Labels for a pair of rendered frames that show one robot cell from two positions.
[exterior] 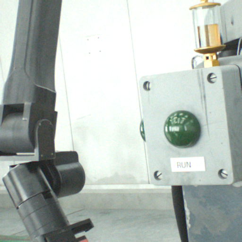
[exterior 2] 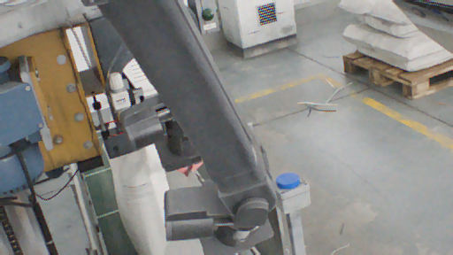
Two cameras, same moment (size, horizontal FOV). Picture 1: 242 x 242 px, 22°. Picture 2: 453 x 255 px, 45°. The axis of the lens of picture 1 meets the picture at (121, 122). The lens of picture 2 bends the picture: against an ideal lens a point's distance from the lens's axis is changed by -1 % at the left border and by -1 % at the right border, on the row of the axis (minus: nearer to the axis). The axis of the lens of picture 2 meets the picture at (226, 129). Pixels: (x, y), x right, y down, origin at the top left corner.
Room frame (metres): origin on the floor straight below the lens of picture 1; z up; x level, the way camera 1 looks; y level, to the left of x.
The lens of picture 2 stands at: (1.54, 0.76, 1.57)
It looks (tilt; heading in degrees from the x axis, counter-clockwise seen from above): 24 degrees down; 218
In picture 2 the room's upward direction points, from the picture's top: 11 degrees counter-clockwise
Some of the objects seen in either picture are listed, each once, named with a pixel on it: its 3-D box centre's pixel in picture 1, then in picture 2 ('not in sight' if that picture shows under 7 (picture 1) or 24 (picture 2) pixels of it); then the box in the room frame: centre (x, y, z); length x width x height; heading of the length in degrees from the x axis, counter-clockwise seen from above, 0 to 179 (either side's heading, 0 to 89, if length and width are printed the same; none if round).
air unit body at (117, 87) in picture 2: not in sight; (124, 105); (0.75, -0.14, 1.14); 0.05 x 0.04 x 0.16; 145
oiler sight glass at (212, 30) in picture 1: (207, 27); not in sight; (0.57, -0.09, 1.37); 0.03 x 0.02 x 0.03; 55
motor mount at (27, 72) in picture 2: not in sight; (27, 94); (0.91, -0.23, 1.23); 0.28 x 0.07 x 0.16; 55
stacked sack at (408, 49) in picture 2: not in sight; (425, 37); (-2.23, -0.35, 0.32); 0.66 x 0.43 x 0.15; 146
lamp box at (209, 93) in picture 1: (197, 125); (202, 11); (0.51, -0.06, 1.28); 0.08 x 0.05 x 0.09; 55
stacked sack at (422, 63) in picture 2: not in sight; (403, 50); (-2.29, -0.53, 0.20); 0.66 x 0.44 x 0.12; 55
